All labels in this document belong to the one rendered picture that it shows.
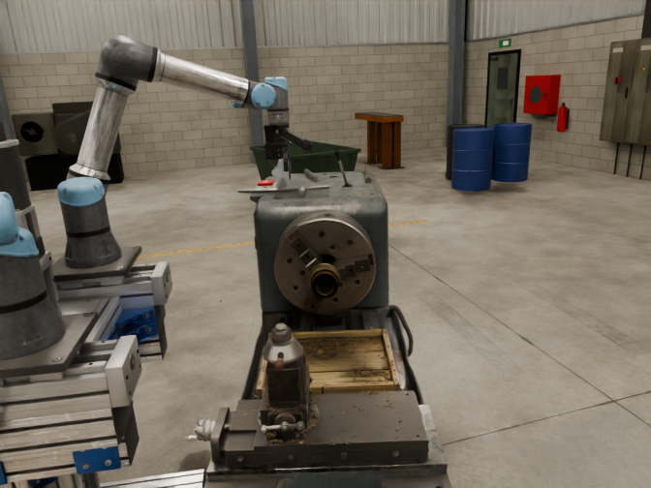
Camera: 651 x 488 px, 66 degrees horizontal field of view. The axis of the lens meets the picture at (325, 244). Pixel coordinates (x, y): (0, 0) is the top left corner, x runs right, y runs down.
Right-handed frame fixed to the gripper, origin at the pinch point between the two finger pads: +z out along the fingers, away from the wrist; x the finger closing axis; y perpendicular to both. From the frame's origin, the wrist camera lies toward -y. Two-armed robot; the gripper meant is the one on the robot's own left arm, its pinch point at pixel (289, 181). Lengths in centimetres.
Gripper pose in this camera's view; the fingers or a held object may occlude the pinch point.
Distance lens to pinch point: 180.8
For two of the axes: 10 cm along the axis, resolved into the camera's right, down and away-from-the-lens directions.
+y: -10.0, 0.4, 0.1
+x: 0.0, 3.0, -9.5
